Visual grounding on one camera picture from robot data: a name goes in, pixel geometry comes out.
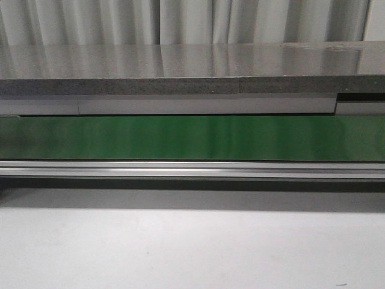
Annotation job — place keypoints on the green conveyor belt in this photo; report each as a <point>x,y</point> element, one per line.
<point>272,138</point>

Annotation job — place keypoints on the grey stone slab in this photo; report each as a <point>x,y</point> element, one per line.
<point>323,67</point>

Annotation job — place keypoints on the white curtain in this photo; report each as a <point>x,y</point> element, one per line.
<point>189,22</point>

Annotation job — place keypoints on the aluminium conveyor front rail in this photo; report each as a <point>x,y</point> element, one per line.
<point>194,169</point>

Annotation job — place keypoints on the aluminium conveyor rail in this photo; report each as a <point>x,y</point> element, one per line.
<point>194,169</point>
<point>241,103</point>

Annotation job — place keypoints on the aluminium conveyor rear rail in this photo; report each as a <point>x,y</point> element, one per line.
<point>241,103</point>

